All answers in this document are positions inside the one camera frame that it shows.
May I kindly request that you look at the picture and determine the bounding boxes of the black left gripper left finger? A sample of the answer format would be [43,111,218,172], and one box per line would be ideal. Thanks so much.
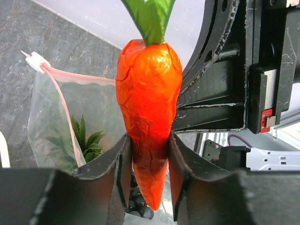
[0,135,132,225]

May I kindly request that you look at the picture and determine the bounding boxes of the white perforated plastic basket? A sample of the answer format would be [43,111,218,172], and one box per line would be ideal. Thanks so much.
[0,132,11,168]

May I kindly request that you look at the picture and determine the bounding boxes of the orange toy pineapple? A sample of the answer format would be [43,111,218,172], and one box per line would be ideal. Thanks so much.
[45,116,105,172]

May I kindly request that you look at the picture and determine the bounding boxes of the dark toy grape bunch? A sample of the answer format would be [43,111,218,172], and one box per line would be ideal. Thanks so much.
[125,172,154,220]

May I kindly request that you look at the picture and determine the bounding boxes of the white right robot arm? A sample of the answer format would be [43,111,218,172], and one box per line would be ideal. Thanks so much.
[169,0,300,225]

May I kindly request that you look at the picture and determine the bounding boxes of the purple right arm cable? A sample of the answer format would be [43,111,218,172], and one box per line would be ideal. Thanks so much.
[227,134,254,148]

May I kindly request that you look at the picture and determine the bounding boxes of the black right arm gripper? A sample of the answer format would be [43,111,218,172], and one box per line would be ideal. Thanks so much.
[172,0,300,134]

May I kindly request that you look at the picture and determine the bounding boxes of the orange toy carrot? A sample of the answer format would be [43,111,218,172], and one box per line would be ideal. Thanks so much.
[115,0,183,210]

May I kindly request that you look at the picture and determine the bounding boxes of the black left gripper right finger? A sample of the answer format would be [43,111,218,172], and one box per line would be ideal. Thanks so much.
[169,133,300,225]

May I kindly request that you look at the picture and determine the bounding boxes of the clear zip top bag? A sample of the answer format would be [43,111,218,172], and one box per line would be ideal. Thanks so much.
[25,52,173,225]

